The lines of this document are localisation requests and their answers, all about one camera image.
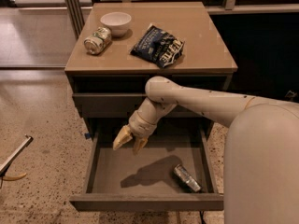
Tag green white soda can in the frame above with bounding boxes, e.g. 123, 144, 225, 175
84, 27, 112, 55

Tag metal window frame post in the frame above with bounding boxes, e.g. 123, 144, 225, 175
64, 0, 84, 38

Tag dark blue chip bag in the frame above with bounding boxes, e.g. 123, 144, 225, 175
130, 24, 184, 68

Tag white ceramic bowl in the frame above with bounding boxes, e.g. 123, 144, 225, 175
100, 12, 132, 37

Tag open grey middle drawer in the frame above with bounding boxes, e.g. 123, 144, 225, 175
70, 119, 223, 212

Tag closed grey top drawer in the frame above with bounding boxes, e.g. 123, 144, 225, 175
72, 91, 228, 119

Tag metal bar with yellow hook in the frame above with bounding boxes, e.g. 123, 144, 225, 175
0, 135, 34, 182

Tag grey drawer cabinet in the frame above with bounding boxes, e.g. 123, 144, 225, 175
65, 2, 237, 133

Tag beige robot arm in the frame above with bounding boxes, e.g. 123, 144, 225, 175
113, 77, 299, 224

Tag blue silver redbull can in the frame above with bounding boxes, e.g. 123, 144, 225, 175
174, 164, 202, 192

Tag blue tape piece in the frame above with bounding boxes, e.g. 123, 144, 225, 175
84, 133, 92, 139

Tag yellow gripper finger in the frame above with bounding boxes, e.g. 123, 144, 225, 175
133, 137, 148, 155
113, 125, 133, 150

